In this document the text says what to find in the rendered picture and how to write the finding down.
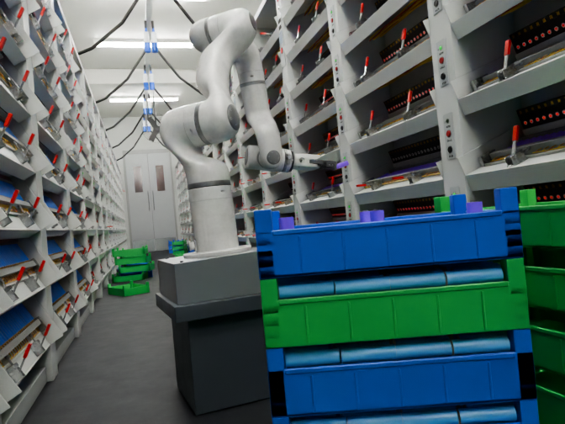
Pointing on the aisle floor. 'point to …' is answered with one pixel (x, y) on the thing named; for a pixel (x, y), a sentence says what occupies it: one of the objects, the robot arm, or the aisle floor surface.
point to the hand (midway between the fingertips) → (330, 165)
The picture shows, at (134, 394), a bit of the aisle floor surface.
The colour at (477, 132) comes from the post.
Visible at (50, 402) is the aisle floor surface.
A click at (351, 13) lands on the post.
